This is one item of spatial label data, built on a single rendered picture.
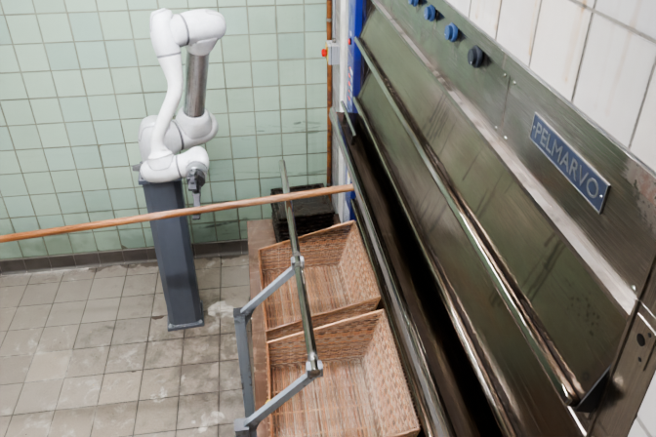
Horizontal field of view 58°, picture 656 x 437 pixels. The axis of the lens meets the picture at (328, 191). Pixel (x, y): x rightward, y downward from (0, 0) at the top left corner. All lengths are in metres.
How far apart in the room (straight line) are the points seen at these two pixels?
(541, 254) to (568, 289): 0.10
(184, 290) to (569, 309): 2.61
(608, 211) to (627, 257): 0.07
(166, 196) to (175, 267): 0.45
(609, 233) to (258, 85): 2.75
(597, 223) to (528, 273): 0.22
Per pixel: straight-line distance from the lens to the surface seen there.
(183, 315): 3.52
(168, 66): 2.56
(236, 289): 3.77
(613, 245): 0.94
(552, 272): 1.10
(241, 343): 2.31
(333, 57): 3.08
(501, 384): 1.33
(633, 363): 0.93
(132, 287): 3.94
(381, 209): 1.92
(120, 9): 3.39
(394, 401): 2.19
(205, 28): 2.59
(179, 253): 3.23
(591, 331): 1.01
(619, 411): 0.99
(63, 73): 3.56
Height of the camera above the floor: 2.47
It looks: 32 degrees down
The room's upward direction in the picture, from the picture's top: straight up
